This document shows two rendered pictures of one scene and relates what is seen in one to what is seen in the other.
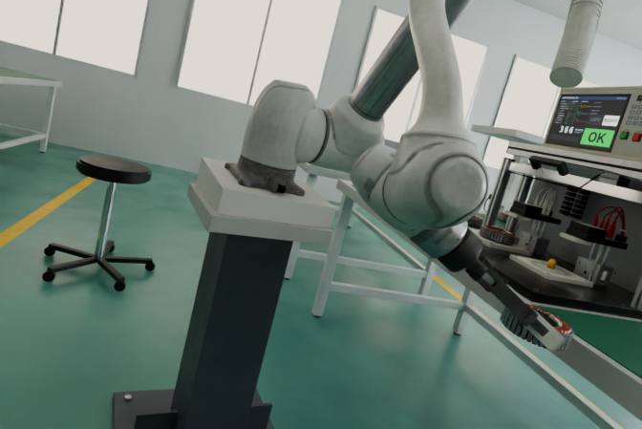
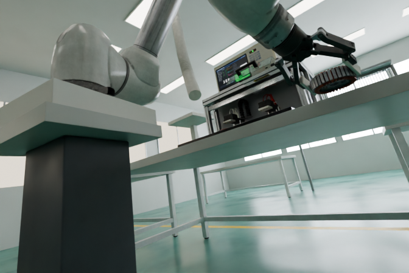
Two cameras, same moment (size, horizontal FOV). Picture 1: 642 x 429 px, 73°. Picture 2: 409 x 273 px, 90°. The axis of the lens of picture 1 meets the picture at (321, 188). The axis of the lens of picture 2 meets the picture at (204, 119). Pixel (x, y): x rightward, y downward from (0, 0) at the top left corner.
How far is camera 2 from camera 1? 0.70 m
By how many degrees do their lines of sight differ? 43
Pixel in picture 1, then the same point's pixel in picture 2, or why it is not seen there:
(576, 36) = (191, 80)
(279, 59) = not seen: hidden behind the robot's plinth
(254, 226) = (100, 118)
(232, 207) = (69, 100)
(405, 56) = (167, 6)
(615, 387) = (381, 90)
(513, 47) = not seen: hidden behind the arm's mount
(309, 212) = (139, 112)
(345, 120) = (137, 55)
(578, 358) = (349, 99)
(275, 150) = (92, 67)
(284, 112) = (92, 38)
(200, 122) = not seen: outside the picture
